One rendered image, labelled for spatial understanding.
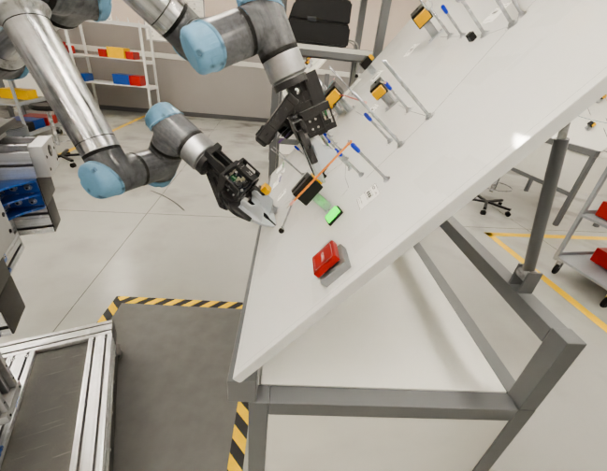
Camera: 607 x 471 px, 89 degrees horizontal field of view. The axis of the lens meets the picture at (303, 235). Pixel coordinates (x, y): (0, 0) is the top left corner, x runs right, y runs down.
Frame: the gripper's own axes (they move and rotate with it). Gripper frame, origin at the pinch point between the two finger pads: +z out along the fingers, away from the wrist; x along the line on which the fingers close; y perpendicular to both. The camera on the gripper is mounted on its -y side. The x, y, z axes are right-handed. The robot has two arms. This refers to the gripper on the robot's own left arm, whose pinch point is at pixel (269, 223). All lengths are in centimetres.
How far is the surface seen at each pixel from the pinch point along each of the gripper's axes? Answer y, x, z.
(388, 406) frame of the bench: 2.5, -14.4, 43.6
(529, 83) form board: 46, 17, 16
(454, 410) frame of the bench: 6, -7, 55
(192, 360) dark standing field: -118, -22, 11
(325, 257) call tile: 19.8, -9.4, 12.1
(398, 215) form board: 28.7, -0.3, 15.7
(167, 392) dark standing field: -111, -39, 12
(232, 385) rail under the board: -2.6, -29.9, 16.5
